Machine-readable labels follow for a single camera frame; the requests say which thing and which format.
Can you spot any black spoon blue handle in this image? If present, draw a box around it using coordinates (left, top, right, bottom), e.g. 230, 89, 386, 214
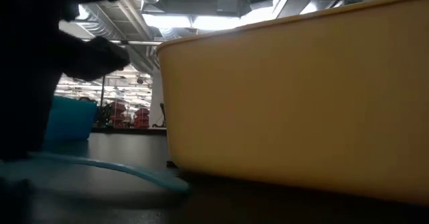
28, 151, 191, 195

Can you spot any yellow plastic bin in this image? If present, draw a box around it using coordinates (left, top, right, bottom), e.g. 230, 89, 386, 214
156, 0, 429, 207

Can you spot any grey angled ceiling duct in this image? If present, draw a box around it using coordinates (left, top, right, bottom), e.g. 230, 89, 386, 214
274, 0, 322, 20

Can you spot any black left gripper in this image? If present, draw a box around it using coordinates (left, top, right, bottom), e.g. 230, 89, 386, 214
0, 0, 131, 161

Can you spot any bright ceiling light panel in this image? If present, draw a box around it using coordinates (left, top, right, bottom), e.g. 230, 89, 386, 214
142, 13, 281, 31

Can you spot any black edge bracket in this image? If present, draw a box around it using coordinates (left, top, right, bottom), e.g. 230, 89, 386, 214
159, 102, 168, 128

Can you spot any dark blue plastic bin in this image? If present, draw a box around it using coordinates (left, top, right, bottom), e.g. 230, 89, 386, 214
44, 95, 99, 142

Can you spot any red storage rack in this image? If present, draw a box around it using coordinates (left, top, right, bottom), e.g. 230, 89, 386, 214
107, 101, 128, 129
133, 107, 151, 129

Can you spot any ribbed silver ceiling duct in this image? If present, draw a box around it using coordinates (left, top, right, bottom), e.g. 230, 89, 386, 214
80, 4, 158, 76

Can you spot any long ceiling light tube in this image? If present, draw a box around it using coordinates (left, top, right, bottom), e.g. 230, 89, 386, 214
110, 39, 165, 47

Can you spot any grey ceiling air unit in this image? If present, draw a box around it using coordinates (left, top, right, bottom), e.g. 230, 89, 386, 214
216, 0, 243, 17

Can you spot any black gantry frame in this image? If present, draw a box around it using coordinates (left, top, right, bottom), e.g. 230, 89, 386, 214
99, 75, 107, 108

